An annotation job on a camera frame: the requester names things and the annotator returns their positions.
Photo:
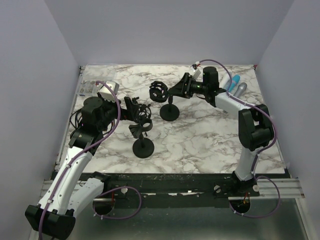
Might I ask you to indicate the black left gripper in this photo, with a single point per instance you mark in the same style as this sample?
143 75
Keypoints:
131 111

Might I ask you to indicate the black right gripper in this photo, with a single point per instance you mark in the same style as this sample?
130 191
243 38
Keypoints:
181 89

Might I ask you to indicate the black tripod shock-mount stand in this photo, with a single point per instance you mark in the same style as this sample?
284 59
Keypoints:
141 111

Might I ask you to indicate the black tall round-base stand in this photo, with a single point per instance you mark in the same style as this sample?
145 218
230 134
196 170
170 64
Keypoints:
158 92

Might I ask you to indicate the black short clip stand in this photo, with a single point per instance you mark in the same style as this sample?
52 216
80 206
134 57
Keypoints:
143 147

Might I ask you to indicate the white microphone grey head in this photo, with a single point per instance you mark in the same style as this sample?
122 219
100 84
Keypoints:
225 81

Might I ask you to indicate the blue microphone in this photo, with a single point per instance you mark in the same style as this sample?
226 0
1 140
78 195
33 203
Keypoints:
232 83

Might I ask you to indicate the silver microphone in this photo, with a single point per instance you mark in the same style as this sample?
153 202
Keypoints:
240 90

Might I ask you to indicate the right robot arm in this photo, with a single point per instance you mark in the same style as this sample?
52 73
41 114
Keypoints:
256 132

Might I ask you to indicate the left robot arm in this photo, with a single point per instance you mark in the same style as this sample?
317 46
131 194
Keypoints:
56 212

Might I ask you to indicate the clear plastic parts box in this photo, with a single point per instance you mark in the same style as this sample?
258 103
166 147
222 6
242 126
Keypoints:
88 85

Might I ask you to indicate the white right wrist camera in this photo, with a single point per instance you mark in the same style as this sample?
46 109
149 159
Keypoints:
195 72

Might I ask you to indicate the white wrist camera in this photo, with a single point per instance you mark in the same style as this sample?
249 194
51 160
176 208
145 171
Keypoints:
195 72
105 92

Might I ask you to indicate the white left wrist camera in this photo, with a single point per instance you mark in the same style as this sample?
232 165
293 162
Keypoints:
105 92

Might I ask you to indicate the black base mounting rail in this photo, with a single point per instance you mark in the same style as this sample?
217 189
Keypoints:
173 190

